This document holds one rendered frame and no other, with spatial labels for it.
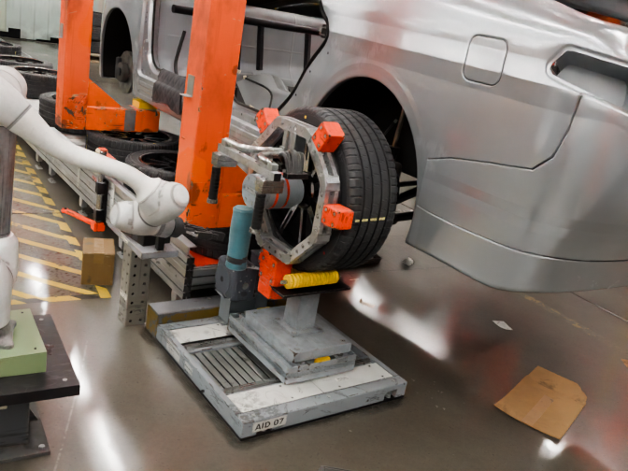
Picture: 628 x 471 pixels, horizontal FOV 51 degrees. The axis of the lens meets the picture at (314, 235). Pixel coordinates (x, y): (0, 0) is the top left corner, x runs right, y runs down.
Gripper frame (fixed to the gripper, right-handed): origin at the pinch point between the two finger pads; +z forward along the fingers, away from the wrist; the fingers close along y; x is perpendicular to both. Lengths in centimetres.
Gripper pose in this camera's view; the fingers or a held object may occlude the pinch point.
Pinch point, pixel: (216, 235)
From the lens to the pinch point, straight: 243.4
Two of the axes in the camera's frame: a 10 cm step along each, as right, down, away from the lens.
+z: 6.8, 1.7, 7.1
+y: -6.3, -3.5, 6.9
